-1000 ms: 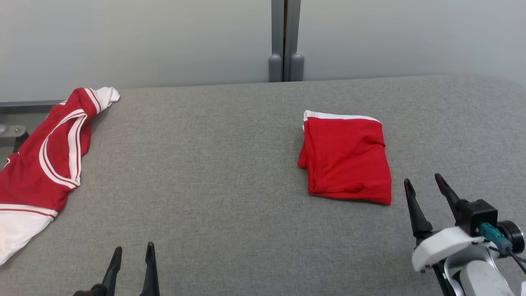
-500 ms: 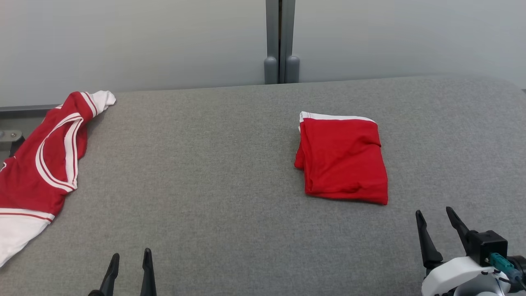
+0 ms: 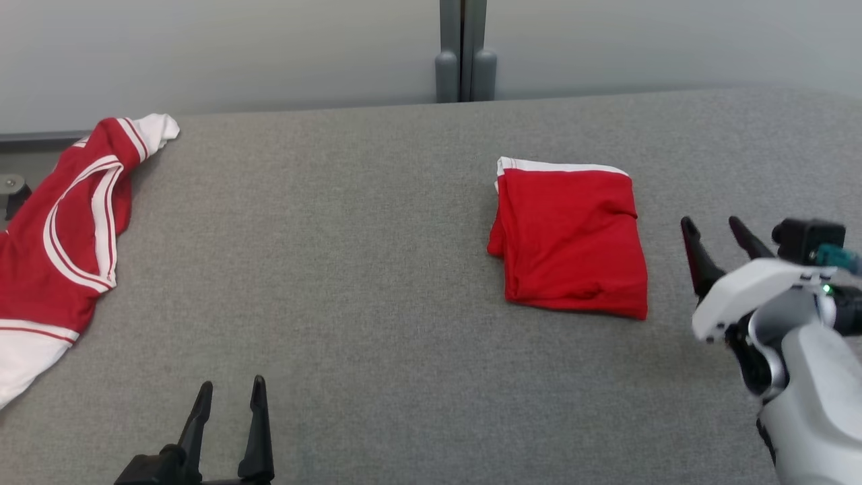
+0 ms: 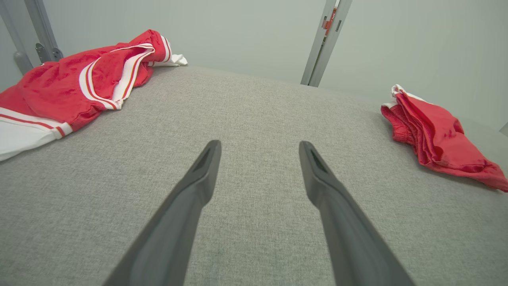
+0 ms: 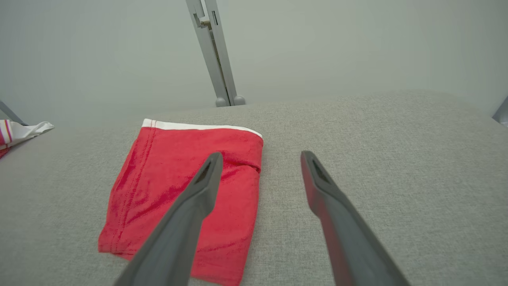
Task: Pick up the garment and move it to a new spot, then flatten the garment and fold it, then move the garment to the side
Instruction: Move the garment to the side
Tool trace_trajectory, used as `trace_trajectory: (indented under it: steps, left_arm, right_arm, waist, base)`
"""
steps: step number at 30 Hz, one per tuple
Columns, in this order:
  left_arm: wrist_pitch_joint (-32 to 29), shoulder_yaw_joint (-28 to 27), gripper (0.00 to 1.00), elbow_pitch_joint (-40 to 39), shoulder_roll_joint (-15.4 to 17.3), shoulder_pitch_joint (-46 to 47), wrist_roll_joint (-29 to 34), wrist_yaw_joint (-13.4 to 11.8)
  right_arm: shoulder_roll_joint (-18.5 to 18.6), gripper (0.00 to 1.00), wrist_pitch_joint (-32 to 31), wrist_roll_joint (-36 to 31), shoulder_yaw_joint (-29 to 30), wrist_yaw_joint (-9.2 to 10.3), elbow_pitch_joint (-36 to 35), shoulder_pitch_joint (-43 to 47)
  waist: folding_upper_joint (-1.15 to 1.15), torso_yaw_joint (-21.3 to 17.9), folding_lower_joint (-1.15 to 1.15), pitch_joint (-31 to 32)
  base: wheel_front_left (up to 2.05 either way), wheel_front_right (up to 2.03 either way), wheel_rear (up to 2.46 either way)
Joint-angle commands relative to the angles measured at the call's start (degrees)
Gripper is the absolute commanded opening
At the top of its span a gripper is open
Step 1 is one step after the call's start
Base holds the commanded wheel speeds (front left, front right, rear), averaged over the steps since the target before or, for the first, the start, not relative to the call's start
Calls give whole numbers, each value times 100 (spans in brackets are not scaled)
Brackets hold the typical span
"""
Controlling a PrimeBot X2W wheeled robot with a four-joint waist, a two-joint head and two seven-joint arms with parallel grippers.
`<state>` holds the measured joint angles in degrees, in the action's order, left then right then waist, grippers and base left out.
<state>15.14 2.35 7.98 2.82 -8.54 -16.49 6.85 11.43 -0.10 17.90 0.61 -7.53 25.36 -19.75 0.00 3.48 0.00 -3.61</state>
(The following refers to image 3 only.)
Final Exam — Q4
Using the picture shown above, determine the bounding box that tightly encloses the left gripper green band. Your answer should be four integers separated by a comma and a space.
176, 375, 275, 485

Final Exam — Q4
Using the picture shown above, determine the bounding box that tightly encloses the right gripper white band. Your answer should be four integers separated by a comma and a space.
680, 216, 862, 343

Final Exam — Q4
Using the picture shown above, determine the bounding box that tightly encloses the red shorts white trim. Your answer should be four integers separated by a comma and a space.
488, 157, 649, 321

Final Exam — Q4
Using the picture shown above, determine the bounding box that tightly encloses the red white basketball jersey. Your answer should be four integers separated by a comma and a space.
0, 113, 180, 410

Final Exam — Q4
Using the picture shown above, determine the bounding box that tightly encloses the grey fabric sofa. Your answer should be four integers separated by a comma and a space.
0, 86, 862, 485

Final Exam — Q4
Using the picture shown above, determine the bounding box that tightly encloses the black furniture foot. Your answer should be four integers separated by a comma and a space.
0, 174, 32, 223

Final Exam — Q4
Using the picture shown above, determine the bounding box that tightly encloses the dark grey baseboard strip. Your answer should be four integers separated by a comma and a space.
0, 131, 92, 146

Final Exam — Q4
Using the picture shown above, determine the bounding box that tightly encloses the right arm cable teal plug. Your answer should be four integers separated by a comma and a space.
815, 244, 862, 276

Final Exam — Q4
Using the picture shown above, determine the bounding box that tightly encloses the grey partition post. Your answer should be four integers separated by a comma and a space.
435, 0, 463, 103
463, 0, 498, 102

